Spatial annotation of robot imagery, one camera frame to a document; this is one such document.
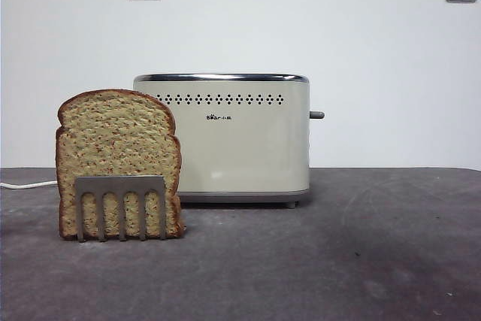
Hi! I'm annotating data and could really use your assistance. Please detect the speckled brown bread slice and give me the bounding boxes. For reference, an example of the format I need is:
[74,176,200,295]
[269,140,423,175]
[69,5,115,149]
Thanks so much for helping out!
[55,89,188,242]

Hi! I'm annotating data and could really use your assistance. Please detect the cream toaster with chrome top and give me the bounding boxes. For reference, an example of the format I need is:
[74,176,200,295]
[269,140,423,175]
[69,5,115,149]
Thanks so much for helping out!
[132,72,311,209]

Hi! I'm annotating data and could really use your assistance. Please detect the silver metal toast rack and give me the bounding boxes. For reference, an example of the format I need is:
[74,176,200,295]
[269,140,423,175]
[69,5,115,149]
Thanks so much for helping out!
[74,176,168,243]

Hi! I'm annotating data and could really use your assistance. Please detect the white power cable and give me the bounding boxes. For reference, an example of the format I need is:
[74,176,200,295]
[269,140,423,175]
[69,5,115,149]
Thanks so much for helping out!
[0,180,58,190]

